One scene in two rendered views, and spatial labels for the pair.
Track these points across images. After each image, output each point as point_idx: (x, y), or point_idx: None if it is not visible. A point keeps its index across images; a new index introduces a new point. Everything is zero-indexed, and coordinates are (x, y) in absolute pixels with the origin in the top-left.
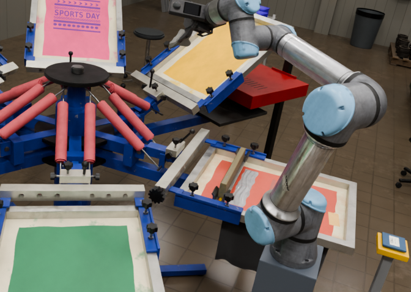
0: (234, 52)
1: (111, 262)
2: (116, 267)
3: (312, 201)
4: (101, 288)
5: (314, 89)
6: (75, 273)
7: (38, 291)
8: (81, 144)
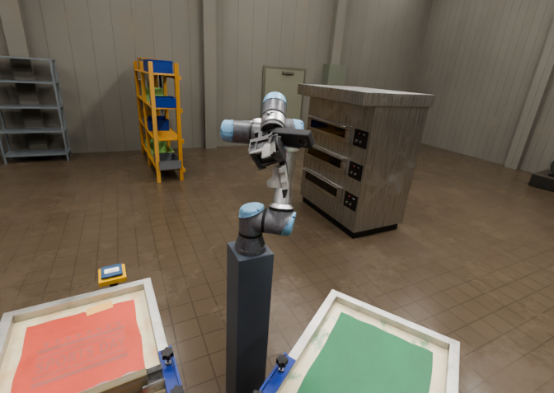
0: (284, 147)
1: (325, 385)
2: (323, 376)
3: (259, 203)
4: (346, 365)
5: (301, 126)
6: (362, 391)
7: (398, 391)
8: None
